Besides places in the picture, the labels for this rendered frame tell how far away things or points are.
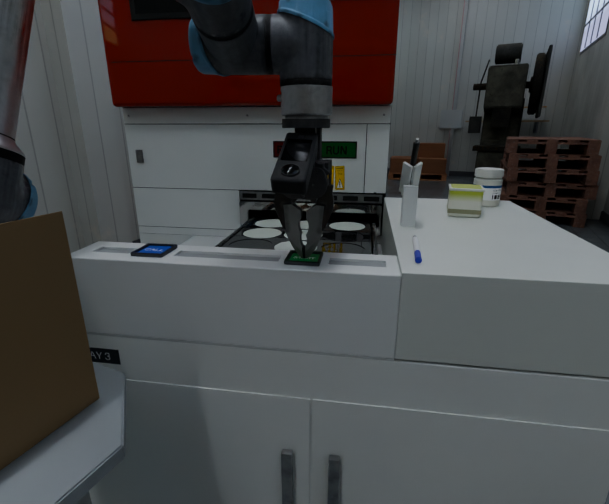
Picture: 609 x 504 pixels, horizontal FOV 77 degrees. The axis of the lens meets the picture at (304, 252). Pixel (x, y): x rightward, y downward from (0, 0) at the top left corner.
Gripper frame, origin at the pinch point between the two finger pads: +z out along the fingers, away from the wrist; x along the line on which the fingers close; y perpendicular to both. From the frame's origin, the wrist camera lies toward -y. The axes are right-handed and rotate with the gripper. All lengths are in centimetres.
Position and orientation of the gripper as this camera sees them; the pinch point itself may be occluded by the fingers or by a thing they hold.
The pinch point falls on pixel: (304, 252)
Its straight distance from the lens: 60.7
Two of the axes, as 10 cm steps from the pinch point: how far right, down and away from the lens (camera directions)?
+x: -9.9, -0.5, 1.5
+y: 1.6, -3.1, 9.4
